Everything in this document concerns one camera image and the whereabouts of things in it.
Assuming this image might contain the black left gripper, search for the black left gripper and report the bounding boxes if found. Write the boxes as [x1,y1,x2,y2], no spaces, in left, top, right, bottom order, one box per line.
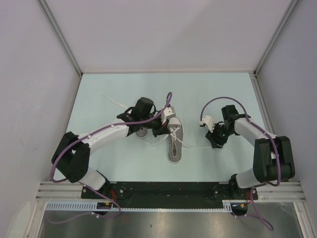
[141,111,171,137]

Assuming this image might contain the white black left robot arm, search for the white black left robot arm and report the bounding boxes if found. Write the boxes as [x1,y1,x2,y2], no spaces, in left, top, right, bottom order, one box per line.
[50,95,174,198]

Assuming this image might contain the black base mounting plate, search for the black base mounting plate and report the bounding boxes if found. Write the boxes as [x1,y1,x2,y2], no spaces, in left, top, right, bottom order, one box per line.
[81,181,259,209]

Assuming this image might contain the aluminium corner post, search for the aluminium corner post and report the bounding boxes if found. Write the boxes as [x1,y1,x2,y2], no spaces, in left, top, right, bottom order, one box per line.
[37,0,83,78]
[253,0,301,77]

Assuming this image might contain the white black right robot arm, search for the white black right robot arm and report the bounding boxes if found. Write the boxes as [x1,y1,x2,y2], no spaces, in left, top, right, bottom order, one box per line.
[200,105,295,199]

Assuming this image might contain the white slotted cable duct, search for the white slotted cable duct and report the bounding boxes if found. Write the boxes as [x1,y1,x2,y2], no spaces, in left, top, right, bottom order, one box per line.
[46,201,232,213]

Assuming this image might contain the white shoelace of sneaker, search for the white shoelace of sneaker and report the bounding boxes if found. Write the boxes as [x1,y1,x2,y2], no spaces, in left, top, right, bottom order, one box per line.
[142,128,211,149]
[103,95,133,109]

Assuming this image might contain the aluminium corner post right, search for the aluminium corner post right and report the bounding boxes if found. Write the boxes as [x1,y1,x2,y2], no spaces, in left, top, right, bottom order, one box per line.
[253,0,301,77]

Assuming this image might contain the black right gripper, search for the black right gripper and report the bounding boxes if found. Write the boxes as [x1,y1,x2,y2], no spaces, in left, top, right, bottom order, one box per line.
[205,121,234,149]

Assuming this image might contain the aluminium frame rail front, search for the aluminium frame rail front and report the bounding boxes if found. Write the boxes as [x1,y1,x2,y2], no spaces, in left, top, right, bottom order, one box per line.
[36,181,306,202]

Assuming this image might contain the grey canvas sneaker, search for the grey canvas sneaker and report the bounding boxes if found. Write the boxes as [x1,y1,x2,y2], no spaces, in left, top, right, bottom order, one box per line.
[135,127,148,138]
[167,117,183,163]

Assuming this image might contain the aluminium corner post left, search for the aluminium corner post left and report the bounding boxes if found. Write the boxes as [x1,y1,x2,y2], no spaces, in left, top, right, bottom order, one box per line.
[37,0,83,78]

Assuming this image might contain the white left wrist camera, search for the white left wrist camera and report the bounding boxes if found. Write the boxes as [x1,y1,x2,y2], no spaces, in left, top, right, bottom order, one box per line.
[160,106,176,124]

